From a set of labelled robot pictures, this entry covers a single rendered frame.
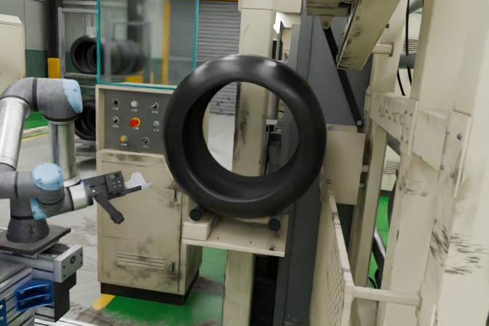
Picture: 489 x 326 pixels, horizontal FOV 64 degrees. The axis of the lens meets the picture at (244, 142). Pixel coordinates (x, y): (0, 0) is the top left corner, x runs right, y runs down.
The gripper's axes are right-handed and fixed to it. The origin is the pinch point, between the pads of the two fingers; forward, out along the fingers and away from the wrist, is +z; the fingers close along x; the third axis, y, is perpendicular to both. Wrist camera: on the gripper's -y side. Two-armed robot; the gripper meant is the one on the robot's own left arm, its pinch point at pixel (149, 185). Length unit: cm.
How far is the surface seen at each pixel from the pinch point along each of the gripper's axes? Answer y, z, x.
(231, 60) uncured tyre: 34, 29, -23
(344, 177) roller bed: -16, 74, -12
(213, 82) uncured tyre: 27.8, 22.5, -19.8
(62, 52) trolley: 166, 32, 354
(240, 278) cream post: -53, 41, 35
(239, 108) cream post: 22, 48, 12
